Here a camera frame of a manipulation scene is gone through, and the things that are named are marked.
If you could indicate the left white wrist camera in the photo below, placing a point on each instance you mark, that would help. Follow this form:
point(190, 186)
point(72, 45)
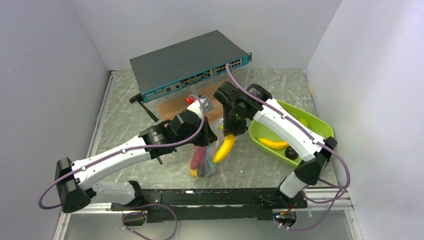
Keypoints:
point(196, 106)

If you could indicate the dark purple mangosteen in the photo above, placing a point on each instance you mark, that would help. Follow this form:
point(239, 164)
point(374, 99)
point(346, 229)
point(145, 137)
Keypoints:
point(290, 153)

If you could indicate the orange yellow mango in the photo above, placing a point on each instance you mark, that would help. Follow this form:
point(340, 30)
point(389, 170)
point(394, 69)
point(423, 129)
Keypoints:
point(194, 173)

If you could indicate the grey metal stand bracket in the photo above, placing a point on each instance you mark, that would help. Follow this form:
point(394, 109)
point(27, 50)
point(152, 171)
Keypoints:
point(206, 100)

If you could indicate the clear zip top bag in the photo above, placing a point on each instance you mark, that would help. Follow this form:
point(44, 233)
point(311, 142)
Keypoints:
point(202, 165)

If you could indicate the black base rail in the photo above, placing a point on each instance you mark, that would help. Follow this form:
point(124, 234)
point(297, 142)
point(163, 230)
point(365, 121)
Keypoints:
point(216, 204)

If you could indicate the green plastic tray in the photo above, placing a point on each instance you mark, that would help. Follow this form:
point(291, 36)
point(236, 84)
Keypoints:
point(258, 130)

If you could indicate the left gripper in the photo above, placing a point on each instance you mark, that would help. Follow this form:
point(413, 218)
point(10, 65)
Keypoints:
point(208, 136)

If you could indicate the green pear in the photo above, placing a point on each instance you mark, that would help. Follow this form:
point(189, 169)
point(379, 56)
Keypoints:
point(304, 122)

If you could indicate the yellow banana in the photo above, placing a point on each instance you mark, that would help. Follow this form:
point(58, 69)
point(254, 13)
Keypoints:
point(222, 147)
point(274, 145)

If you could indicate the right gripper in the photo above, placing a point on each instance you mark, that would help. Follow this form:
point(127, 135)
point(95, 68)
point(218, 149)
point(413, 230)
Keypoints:
point(229, 127)

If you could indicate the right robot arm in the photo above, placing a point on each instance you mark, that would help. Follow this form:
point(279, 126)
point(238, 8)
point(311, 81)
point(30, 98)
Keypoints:
point(313, 149)

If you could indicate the wooden board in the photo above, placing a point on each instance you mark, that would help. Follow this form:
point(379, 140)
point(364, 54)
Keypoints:
point(168, 109)

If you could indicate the grey teal network switch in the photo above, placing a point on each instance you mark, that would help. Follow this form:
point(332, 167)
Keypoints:
point(186, 63)

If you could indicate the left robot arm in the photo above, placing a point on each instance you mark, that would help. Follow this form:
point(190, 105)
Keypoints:
point(80, 183)

